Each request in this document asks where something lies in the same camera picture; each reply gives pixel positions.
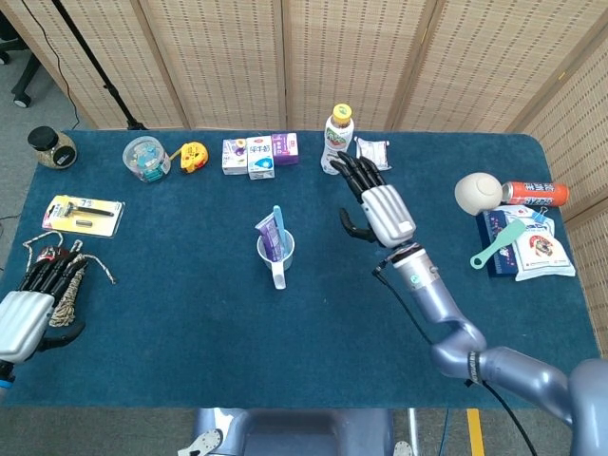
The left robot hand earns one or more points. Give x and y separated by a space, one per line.
24 323

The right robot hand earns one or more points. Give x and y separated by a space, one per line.
389 214

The light blue toothbrush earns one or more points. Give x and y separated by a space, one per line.
280 228

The purple white toothpaste tube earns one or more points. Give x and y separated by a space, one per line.
268 235

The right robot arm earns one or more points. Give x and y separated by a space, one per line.
451 323

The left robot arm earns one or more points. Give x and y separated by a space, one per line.
5 380

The silver snack packet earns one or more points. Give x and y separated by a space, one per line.
377 149

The brown sauce bottle red label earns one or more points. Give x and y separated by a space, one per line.
47 254

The beige upturned bowl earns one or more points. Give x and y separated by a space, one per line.
477 195

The drink bottle yellow cap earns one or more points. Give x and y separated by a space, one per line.
336 135

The dark blue patterned box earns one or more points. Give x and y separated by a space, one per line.
491 225

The teal rice spoon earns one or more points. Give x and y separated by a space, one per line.
499 244

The razor in yellow blister pack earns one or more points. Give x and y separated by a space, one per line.
83 216

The white plastic packet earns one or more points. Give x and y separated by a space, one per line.
513 214

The white blue milk carton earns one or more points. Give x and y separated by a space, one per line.
260 159

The blue binder clip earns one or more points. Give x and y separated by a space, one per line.
537 216

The orange spray can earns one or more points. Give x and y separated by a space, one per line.
537 194

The white snack bag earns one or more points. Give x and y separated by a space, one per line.
541 252

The white purple milk carton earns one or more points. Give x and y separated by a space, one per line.
234 157

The blue table cloth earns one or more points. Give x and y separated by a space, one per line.
190 342

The glass jar black lid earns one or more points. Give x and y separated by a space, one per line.
53 149

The yellow tape measure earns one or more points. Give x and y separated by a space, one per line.
195 157

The clear plastic jar of clips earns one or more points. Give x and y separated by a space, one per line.
145 159

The bamboo folding screen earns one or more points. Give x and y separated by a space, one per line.
228 57

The yellow floor tape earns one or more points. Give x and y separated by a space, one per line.
475 432

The grey blue robot torso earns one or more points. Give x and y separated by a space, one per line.
294 432

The black office chair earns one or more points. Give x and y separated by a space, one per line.
21 81

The black tripod stand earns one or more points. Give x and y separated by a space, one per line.
100 76

